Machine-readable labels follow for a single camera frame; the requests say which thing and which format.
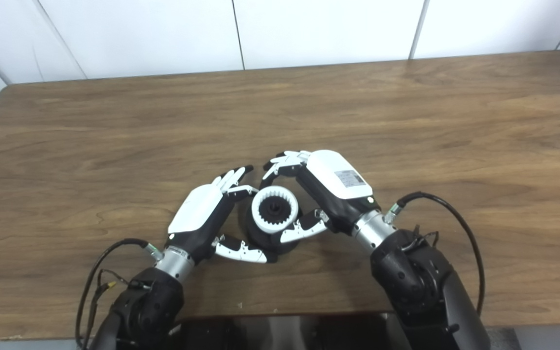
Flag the white and black right hand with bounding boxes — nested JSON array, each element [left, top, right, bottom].
[[262, 149, 383, 244]]

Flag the white and black left hand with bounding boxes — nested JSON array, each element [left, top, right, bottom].
[[166, 165, 278, 265]]

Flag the white toothed plastic ring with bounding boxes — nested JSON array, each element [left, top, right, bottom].
[[251, 186, 299, 234]]

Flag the round black plastic part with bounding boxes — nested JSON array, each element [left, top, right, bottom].
[[245, 182, 306, 257]]

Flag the thin right wrist wires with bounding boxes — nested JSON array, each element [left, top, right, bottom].
[[399, 225, 440, 251]]

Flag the thin wrist wires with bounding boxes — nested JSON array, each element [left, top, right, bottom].
[[399, 225, 440, 251], [93, 269, 152, 350]]

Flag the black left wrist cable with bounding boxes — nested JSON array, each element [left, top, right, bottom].
[[75, 238, 165, 350]]

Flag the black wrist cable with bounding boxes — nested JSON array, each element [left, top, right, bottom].
[[75, 238, 165, 350], [383, 192, 486, 317]]

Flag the thin left wrist wires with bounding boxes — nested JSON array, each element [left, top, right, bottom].
[[93, 269, 152, 350]]

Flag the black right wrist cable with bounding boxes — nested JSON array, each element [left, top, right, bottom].
[[383, 192, 486, 317]]

